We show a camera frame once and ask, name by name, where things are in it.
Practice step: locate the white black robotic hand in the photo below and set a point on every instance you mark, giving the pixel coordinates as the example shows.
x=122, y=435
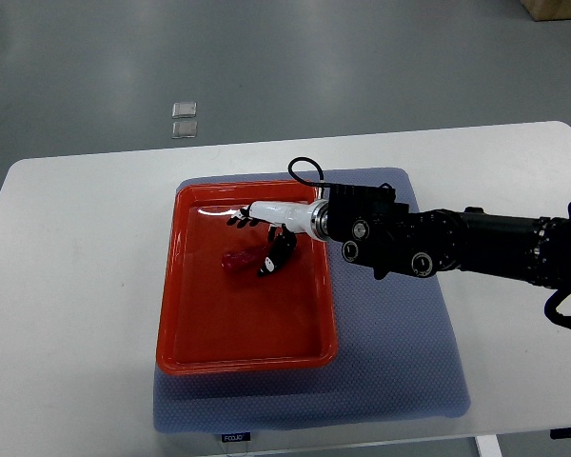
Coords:
x=295, y=217

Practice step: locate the red chili pepper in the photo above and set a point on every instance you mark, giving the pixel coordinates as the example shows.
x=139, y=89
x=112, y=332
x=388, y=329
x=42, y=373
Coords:
x=253, y=257

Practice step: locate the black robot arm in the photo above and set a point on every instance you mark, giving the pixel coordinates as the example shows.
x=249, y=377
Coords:
x=377, y=232

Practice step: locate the red plastic tray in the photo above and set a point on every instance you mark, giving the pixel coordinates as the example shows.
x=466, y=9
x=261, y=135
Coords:
x=215, y=320

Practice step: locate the upper metal floor plate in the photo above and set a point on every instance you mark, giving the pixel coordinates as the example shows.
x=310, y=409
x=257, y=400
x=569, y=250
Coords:
x=187, y=109

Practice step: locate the blue-grey textured mat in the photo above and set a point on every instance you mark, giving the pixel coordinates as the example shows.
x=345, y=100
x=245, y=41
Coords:
x=397, y=359

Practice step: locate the black mat label tag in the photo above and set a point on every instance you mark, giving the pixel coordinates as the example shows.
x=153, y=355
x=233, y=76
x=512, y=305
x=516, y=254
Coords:
x=236, y=437

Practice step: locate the white table leg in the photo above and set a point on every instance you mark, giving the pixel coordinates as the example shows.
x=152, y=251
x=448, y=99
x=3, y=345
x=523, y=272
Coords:
x=488, y=446

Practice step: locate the cardboard box corner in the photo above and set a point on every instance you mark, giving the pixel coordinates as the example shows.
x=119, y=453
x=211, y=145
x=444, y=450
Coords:
x=548, y=10

